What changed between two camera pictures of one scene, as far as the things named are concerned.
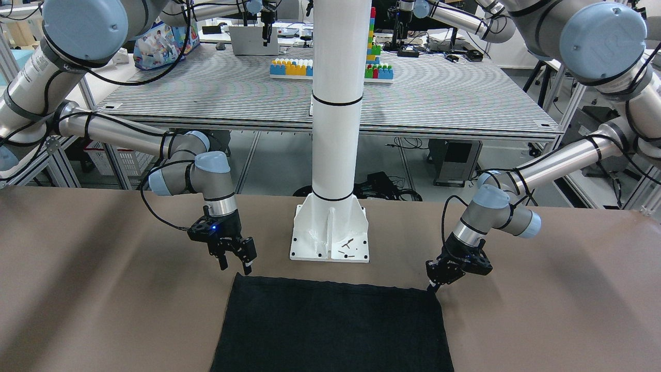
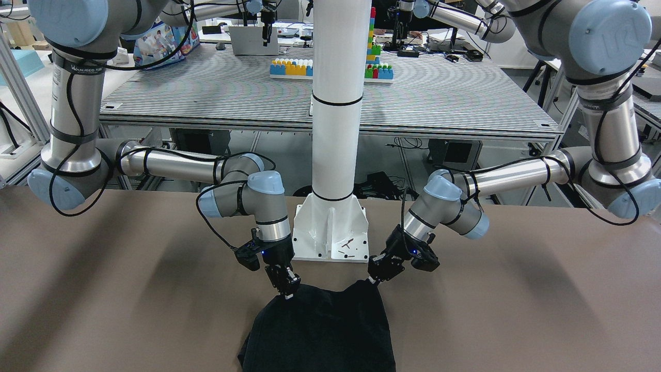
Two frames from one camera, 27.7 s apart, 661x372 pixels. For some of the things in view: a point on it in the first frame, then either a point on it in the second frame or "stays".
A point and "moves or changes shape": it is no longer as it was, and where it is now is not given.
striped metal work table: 435,93 stays
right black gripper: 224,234 -> 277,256
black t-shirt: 279,324 moves or changes shape
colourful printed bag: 162,44 stays
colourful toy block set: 302,68 stays
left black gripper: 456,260 -> 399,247
